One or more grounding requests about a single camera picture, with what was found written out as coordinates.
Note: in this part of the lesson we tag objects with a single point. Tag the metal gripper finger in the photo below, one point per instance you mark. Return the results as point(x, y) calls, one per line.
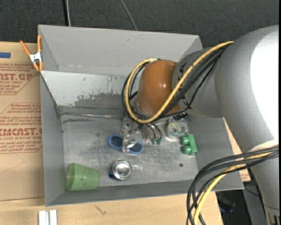
point(128, 126)
point(129, 142)

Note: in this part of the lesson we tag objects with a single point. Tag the blue sunglasses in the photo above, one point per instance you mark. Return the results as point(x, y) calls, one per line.
point(115, 141)

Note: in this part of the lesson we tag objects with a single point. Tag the silver and blue can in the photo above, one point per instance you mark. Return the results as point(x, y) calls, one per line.
point(121, 170)

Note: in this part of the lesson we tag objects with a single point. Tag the clear glass thing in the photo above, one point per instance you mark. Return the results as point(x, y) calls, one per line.
point(175, 128)

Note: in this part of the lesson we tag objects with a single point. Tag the grey metal bin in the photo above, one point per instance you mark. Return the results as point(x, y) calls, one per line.
point(89, 130)

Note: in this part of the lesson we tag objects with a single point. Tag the green toy block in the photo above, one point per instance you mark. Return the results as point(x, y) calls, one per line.
point(189, 145)

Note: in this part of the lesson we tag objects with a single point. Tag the green plastic cup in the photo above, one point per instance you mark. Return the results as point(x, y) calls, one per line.
point(83, 178)

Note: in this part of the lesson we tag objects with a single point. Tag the brown cardboard board red print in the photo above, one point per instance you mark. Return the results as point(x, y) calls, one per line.
point(16, 125)

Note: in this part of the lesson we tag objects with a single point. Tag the black cylinder on white bracket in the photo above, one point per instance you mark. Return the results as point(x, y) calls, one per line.
point(180, 117)

